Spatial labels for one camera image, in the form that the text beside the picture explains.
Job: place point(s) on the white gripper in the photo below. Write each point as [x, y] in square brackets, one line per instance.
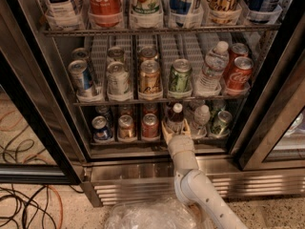
[180, 142]

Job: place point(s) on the brown drink bottle white cap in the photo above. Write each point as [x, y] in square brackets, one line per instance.
[175, 118]

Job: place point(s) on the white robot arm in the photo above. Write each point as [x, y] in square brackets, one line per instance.
[191, 185]

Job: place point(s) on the clear water bottle bottom shelf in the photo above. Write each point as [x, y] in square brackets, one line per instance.
[199, 118]

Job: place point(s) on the clear water bottle shelf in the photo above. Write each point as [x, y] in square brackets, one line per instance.
[214, 65]
[199, 118]

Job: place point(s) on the red can bottom shelf front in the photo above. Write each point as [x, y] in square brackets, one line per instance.
[150, 127]

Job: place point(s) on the green can bottom shelf front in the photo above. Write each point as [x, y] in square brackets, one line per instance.
[221, 124]

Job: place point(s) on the green can shelf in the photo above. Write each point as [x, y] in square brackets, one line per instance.
[221, 124]
[179, 84]

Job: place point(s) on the green can middle shelf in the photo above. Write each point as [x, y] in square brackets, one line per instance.
[179, 84]

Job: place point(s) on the gold can bottom shelf front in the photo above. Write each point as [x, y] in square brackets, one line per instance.
[126, 128]

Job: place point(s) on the gold can shelf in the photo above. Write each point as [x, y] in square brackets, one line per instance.
[148, 53]
[150, 80]
[126, 128]

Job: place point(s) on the clear water bottle middle shelf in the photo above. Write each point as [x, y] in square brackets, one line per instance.
[214, 65]

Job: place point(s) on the gold can middle shelf front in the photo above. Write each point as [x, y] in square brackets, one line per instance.
[150, 80]

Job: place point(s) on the blue can bottom shelf front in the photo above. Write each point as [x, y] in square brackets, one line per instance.
[101, 129]

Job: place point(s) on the white can middle shelf front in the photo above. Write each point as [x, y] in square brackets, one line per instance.
[118, 78]

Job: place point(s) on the white can shelf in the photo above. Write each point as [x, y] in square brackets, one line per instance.
[118, 78]
[115, 54]

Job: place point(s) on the gold can middle shelf rear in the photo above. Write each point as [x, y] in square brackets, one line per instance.
[148, 53]

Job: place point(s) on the stainless fridge base grille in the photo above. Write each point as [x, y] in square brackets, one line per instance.
[115, 182]

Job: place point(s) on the right glass fridge door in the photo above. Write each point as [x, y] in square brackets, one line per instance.
[271, 140]

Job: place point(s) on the glass fridge door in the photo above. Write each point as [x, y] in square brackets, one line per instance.
[271, 140]
[34, 78]

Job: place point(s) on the white can middle shelf rear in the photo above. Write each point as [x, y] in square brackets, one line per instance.
[115, 54]

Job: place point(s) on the green white soda bottle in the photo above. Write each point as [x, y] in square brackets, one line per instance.
[146, 14]

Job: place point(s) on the gold label bottle top shelf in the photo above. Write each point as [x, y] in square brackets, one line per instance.
[222, 12]

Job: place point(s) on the blue orange bottle top shelf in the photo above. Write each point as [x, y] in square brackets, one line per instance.
[185, 13]

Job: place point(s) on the left glass fridge door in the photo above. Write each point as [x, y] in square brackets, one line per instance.
[34, 78]

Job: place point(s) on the red cola bottle top shelf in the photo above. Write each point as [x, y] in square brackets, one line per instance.
[105, 13]

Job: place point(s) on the dark blue bottle top shelf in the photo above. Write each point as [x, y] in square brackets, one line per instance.
[261, 11]

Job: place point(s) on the white label bottle top shelf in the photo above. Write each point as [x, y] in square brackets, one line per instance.
[65, 15]

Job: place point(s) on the red cola can front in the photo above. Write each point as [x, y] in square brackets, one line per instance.
[238, 74]

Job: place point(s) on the red cola can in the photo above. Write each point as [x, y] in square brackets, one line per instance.
[235, 50]
[238, 74]

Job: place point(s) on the clear plastic bin with bag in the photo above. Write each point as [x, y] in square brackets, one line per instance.
[166, 213]

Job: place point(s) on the red cola can rear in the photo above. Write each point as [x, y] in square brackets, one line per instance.
[235, 50]

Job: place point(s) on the blue white can front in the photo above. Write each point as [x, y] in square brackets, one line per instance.
[86, 91]

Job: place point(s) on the blue white can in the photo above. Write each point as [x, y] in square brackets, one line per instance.
[86, 91]
[81, 53]

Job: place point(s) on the blue white can rear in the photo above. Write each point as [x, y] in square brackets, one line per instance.
[81, 53]

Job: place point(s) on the middle wire shelf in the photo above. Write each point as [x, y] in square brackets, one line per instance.
[158, 100]

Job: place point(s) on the wire shelf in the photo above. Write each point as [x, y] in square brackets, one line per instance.
[158, 100]
[91, 32]
[206, 140]

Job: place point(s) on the bottom wire shelf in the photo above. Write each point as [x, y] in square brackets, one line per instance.
[206, 140]

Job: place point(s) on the top wire shelf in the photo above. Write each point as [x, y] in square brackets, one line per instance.
[91, 32]

